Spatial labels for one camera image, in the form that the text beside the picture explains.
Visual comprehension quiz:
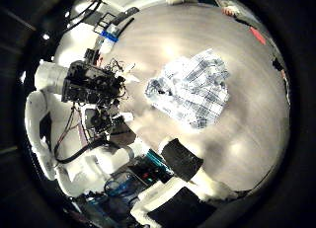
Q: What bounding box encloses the black box device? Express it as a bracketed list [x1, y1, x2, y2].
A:
[83, 48, 102, 66]

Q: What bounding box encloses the red tape strip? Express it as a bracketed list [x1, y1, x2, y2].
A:
[248, 25, 268, 46]

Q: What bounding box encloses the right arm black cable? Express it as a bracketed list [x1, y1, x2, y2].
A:
[63, 0, 104, 34]

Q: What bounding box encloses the small black object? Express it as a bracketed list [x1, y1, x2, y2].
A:
[272, 58, 285, 73]

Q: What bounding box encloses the black frame stand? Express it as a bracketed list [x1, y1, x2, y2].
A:
[93, 12, 117, 34]

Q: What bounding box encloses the black flat device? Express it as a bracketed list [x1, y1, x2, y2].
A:
[115, 6, 140, 25]

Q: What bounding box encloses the blue cable coil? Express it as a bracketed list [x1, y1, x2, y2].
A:
[104, 173, 146, 197]

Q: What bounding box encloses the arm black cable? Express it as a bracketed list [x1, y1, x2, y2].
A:
[53, 103, 114, 166]
[63, 0, 104, 34]

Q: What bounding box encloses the white blue plaid shirt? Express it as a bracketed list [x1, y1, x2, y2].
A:
[144, 48, 231, 130]

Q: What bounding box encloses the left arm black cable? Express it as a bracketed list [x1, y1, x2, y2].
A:
[53, 103, 114, 166]

